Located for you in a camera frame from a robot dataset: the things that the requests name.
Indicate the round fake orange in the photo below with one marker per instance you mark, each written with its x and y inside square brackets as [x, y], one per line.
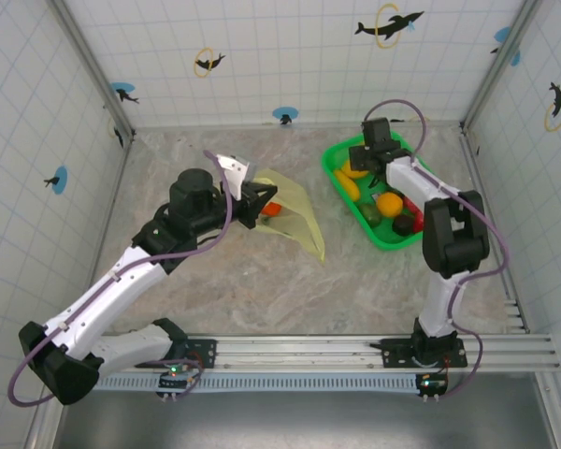
[389, 204]

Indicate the green fake avocado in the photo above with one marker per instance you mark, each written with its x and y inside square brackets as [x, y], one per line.
[370, 214]

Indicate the yellow translucent plastic bag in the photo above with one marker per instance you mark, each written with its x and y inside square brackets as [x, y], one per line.
[299, 210]

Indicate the dark brown fake fruit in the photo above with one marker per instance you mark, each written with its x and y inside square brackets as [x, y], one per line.
[403, 224]

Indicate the green plastic basket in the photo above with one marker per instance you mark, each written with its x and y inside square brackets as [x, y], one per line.
[385, 238]

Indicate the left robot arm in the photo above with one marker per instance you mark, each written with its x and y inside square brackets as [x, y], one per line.
[98, 299]

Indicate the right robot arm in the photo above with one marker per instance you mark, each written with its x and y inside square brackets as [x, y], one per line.
[435, 304]

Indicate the yellow fake banana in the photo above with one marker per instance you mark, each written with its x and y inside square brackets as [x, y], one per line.
[348, 187]

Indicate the small printed label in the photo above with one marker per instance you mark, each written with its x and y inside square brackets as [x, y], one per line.
[375, 196]

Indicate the dolphin blue circle sticker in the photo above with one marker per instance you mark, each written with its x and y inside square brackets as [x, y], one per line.
[502, 33]
[60, 180]
[285, 114]
[124, 91]

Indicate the small circuit board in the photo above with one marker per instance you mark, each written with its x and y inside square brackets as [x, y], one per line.
[177, 381]
[432, 384]

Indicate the aluminium side frame bar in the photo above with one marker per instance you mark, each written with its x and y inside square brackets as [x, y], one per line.
[513, 304]
[118, 187]

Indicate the aluminium corner post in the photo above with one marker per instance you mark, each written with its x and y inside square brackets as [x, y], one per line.
[96, 70]
[549, 411]
[488, 86]
[42, 430]

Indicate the aluminium mounting rail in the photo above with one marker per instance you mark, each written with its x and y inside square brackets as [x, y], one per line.
[299, 351]

